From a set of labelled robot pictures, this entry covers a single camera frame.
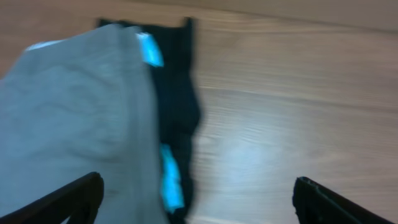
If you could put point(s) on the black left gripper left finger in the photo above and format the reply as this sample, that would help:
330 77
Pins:
75 203

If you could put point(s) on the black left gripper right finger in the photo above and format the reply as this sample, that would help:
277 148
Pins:
316 204

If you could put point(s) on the grey shorts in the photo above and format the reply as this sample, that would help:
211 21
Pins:
85 104

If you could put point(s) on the black garment with blue stripes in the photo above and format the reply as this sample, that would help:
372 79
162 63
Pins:
179 115

